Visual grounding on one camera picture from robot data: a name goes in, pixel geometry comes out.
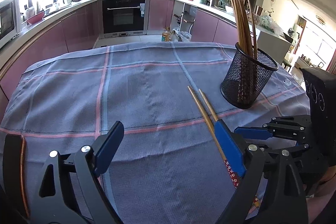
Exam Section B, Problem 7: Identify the black built-in oven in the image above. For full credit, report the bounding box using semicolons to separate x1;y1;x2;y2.
100;0;150;38

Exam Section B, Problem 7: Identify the yellow cooking oil bottle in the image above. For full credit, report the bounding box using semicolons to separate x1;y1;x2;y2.
161;27;171;42

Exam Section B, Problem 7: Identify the pink sleeve right forearm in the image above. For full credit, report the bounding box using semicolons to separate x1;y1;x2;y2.
306;193;335;223

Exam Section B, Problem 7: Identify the pink bowl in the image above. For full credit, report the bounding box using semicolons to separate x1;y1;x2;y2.
27;11;45;25

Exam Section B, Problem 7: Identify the dark oil bottle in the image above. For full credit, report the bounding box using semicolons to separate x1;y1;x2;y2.
169;30;180;42

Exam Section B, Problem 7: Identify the purple plaid tablecloth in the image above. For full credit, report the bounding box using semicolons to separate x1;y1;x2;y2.
1;42;310;223

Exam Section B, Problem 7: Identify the bamboo chopstick red handle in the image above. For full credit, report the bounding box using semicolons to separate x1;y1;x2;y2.
234;0;254;102
232;0;249;98
235;0;253;97
241;0;254;97
228;0;246;98
199;89;260;208
188;86;239;188
248;0;257;91

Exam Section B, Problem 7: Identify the white microwave oven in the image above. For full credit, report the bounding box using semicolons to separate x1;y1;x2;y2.
0;0;21;48

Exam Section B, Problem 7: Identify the black mesh utensil holder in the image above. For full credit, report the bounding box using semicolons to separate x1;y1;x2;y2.
220;43;278;109

